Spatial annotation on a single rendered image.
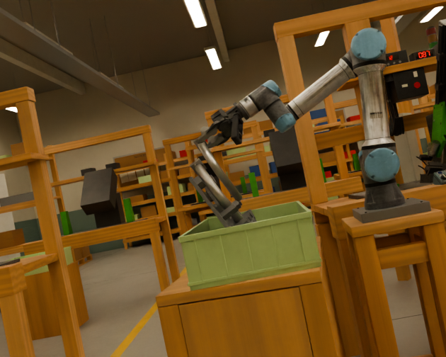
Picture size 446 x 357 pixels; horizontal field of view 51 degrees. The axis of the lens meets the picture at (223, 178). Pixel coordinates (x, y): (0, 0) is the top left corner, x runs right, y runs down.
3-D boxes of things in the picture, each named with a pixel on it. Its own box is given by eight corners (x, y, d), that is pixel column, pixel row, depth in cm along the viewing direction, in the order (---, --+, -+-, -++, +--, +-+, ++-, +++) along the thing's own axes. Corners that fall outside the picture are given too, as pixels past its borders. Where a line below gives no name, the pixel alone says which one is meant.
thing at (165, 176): (240, 227, 1160) (221, 139, 1164) (124, 250, 1184) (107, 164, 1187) (241, 224, 1214) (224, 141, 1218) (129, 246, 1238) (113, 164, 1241)
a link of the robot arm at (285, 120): (299, 122, 180) (282, 100, 181) (296, 120, 169) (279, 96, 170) (282, 135, 182) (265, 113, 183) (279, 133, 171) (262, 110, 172)
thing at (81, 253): (75, 268, 984) (71, 248, 985) (38, 276, 986) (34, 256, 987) (93, 259, 1104) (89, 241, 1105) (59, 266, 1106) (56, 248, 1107)
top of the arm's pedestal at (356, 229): (445, 221, 162) (443, 210, 162) (352, 238, 166) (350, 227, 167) (420, 213, 194) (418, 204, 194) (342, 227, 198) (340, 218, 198)
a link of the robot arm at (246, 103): (261, 115, 176) (252, 100, 170) (251, 122, 176) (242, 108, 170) (253, 105, 181) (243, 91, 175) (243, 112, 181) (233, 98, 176)
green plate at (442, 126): (458, 145, 223) (460, 102, 224) (441, 144, 224) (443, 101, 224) (447, 147, 235) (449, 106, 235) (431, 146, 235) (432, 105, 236)
